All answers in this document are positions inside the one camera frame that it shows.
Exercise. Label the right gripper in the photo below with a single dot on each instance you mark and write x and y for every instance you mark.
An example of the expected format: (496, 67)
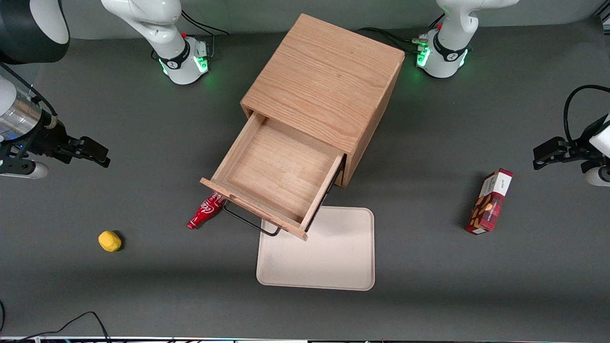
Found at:
(46, 138)

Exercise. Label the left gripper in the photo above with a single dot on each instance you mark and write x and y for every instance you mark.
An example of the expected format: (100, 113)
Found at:
(584, 142)

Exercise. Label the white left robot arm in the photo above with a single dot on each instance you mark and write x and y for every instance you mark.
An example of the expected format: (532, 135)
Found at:
(445, 52)

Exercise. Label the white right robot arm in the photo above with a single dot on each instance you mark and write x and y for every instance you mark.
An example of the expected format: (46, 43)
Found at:
(176, 57)

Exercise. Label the wooden drawer cabinet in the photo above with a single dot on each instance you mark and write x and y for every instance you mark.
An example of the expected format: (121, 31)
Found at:
(329, 76)

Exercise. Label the red cookie box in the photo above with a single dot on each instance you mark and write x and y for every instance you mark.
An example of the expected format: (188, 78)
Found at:
(490, 202)

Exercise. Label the yellow lemon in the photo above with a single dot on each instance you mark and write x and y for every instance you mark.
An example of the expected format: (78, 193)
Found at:
(109, 241)

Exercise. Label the red cola bottle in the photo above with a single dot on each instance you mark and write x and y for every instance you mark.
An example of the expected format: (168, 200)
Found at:
(205, 212)

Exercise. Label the beige rectangular tray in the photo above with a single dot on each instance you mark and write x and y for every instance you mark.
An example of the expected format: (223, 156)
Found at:
(333, 257)

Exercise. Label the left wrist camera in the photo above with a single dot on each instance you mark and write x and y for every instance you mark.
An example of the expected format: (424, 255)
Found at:
(598, 177)

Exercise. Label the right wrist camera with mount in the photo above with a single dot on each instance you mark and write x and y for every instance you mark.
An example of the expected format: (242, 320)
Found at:
(21, 167)

